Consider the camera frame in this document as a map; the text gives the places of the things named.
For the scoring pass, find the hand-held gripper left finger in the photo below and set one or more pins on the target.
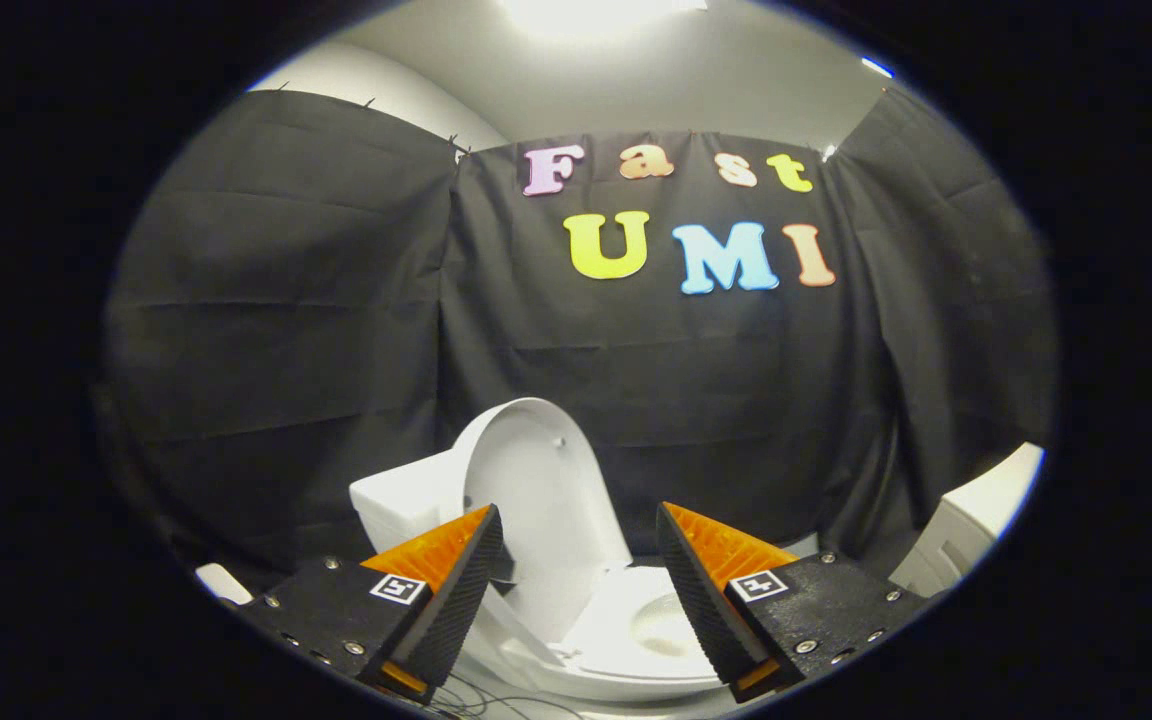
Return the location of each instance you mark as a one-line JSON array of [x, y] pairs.
[[461, 590]]

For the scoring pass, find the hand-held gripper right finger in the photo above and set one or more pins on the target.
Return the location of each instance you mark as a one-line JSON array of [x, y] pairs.
[[701, 590]]

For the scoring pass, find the white toilet lid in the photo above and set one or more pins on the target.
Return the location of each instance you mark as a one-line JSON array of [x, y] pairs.
[[546, 500]]

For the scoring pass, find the white ceramic toilet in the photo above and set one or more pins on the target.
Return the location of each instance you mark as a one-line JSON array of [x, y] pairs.
[[626, 630]]

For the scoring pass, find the black backdrop cloth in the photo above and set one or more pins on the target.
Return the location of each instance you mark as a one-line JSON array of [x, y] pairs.
[[636, 380]]

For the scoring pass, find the white drawer cabinet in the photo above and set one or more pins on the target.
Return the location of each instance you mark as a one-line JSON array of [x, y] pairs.
[[976, 520]]

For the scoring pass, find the small ceiling light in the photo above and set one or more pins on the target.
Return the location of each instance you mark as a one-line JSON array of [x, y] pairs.
[[877, 67]]

